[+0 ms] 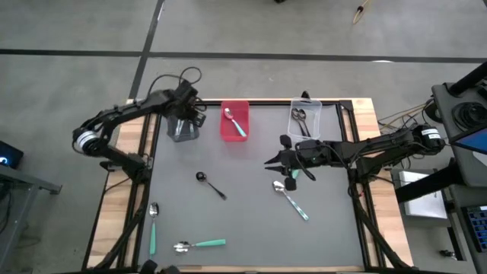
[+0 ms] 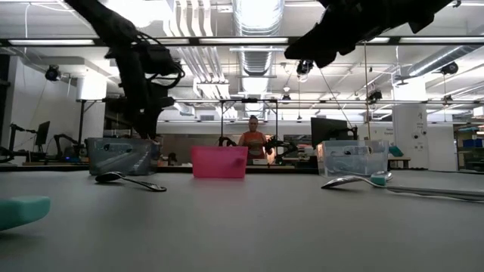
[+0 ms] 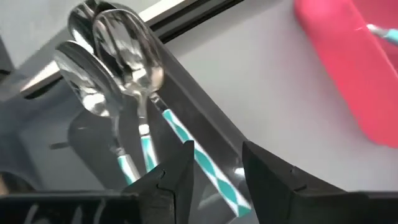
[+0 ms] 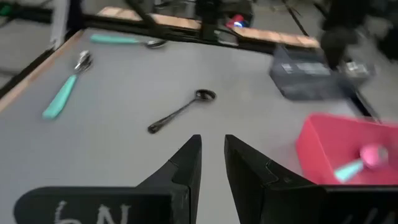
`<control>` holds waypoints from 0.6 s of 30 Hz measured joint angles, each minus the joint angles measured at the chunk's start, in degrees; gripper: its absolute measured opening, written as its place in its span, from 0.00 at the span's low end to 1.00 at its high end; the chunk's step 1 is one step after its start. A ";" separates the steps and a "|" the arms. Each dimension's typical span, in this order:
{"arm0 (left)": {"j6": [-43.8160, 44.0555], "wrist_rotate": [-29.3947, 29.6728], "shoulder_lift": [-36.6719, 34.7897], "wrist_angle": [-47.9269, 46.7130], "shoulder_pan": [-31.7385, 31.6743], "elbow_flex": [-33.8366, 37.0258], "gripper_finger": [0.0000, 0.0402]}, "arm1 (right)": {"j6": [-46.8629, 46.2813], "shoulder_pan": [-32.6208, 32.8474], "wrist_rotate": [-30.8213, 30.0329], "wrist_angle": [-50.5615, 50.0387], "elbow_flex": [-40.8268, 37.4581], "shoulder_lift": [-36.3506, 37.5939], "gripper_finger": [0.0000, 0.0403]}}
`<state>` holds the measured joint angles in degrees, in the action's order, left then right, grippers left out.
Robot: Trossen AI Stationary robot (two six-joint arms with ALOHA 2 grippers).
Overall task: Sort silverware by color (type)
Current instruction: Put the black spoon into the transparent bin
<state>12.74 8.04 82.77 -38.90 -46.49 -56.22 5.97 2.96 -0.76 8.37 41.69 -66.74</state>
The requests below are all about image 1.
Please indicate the blue laptop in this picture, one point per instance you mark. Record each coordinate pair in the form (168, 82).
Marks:
(475, 142)

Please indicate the grey equipment cart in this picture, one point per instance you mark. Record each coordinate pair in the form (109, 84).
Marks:
(441, 99)

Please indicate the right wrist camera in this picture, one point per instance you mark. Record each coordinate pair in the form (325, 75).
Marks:
(310, 146)

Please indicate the white box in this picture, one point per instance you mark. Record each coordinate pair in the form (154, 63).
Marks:
(422, 205)

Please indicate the black device with blue light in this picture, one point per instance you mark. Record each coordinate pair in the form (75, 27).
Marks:
(13, 152)

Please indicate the small black object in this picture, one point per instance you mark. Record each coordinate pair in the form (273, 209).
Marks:
(448, 254)

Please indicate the grey table mat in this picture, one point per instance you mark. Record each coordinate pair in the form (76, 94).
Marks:
(247, 213)

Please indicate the grey plastic bin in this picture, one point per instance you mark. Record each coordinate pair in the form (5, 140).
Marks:
(182, 133)

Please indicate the grey side table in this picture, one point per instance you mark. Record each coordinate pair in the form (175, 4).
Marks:
(30, 180)

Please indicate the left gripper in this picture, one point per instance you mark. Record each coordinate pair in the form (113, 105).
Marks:
(186, 110)

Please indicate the clear plastic bin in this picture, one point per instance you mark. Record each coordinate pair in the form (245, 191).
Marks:
(317, 125)

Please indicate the pink-red plastic bin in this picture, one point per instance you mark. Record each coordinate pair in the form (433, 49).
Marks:
(228, 133)

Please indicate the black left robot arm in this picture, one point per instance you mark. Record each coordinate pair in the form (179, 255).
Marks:
(125, 110)

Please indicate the wooden table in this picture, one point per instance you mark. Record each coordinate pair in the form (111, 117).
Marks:
(131, 139)

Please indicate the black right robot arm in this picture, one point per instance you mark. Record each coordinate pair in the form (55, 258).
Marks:
(373, 146)

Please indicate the black pole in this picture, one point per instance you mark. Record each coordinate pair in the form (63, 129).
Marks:
(470, 78)

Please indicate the black keypad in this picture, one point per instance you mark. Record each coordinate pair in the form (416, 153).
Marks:
(478, 228)

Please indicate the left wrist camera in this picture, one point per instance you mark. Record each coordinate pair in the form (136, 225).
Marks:
(186, 91)

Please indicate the black clamp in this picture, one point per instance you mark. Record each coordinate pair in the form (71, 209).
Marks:
(305, 95)
(149, 266)

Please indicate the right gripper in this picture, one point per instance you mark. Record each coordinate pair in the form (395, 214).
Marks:
(310, 161)

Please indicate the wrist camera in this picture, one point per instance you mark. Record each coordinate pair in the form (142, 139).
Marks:
(310, 146)
(186, 91)

